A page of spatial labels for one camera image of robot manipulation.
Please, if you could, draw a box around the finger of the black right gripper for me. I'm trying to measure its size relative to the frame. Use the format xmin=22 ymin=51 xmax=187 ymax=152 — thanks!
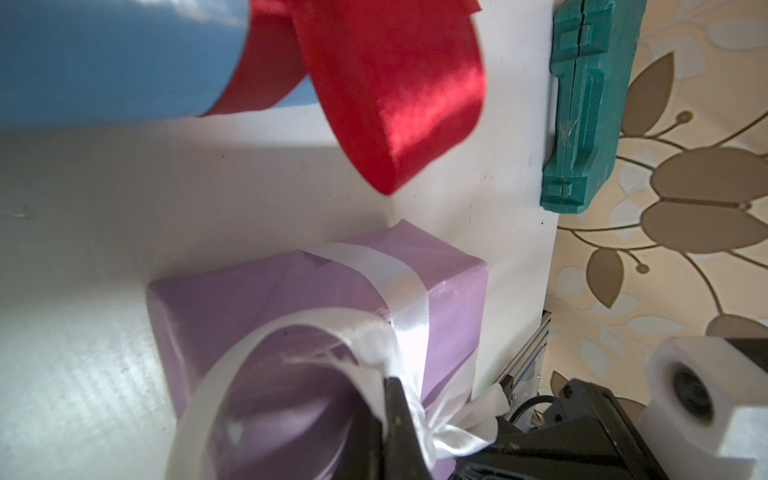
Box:
xmin=451 ymin=379 xmax=668 ymax=479

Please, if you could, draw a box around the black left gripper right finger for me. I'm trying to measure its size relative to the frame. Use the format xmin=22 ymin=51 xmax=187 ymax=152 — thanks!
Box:
xmin=382 ymin=377 xmax=432 ymax=480

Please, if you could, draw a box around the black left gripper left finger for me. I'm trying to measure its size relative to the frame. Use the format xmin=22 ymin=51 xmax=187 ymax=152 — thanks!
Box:
xmin=332 ymin=403 xmax=383 ymax=480

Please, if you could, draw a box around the purple gift box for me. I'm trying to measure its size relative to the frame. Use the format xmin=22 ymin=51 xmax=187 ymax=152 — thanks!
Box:
xmin=146 ymin=221 xmax=488 ymax=479

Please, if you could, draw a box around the white satin ribbon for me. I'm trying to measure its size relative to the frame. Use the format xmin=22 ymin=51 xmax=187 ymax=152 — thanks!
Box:
xmin=165 ymin=242 xmax=509 ymax=479

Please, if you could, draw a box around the red satin ribbon bow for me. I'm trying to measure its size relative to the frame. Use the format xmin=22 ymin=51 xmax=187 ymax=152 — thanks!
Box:
xmin=211 ymin=0 xmax=486 ymax=195

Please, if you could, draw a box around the blue gift box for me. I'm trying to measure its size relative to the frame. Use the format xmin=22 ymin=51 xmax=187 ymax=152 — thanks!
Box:
xmin=1 ymin=1 xmax=317 ymax=132

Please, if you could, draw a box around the green plastic tool case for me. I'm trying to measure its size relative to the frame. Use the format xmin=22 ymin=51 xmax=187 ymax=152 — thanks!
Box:
xmin=540 ymin=0 xmax=647 ymax=214

